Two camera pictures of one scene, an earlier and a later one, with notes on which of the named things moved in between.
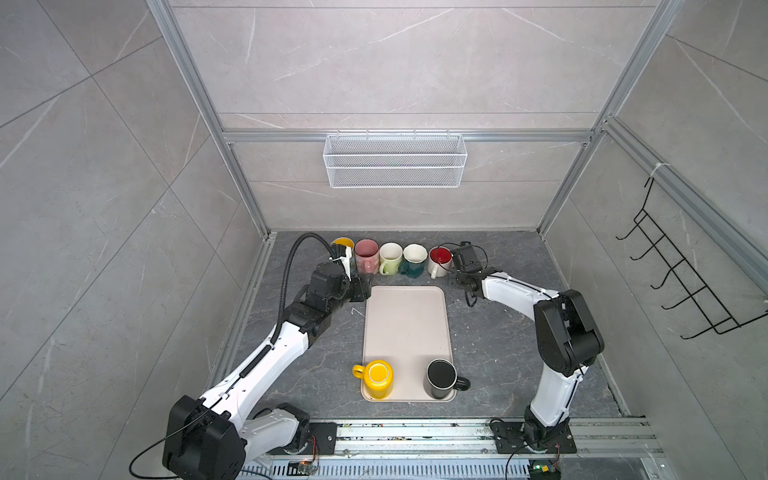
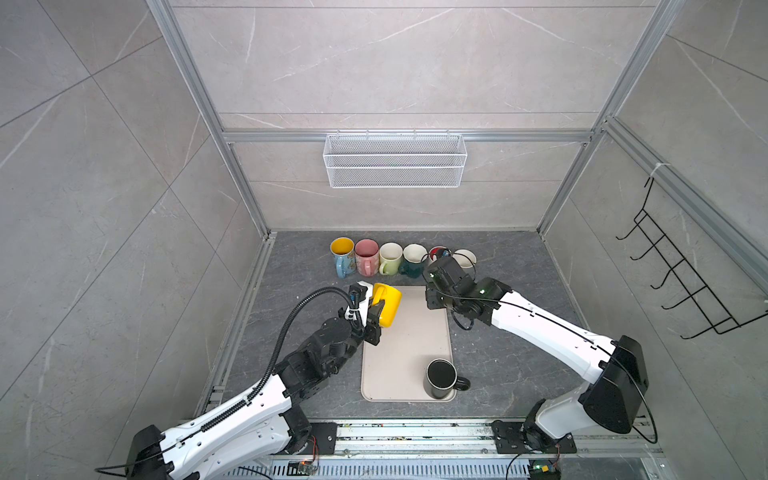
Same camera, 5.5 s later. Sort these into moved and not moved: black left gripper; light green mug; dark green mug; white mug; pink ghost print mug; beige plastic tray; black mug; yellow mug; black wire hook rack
Moved: white mug; yellow mug; black left gripper
Not moved: light green mug; pink ghost print mug; black wire hook rack; beige plastic tray; dark green mug; black mug
